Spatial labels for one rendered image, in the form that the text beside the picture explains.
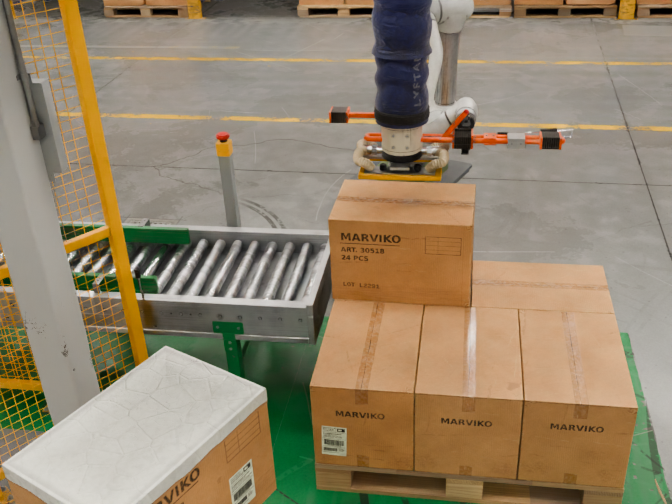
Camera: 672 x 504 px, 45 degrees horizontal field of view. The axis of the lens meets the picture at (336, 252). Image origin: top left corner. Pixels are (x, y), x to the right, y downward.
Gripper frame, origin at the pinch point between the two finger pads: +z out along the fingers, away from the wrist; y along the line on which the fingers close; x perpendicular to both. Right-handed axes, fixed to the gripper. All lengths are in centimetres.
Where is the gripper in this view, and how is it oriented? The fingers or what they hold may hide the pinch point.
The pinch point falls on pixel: (465, 138)
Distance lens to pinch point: 338.2
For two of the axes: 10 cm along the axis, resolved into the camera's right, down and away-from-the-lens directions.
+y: 0.4, 8.7, 5.0
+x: -9.9, -0.3, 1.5
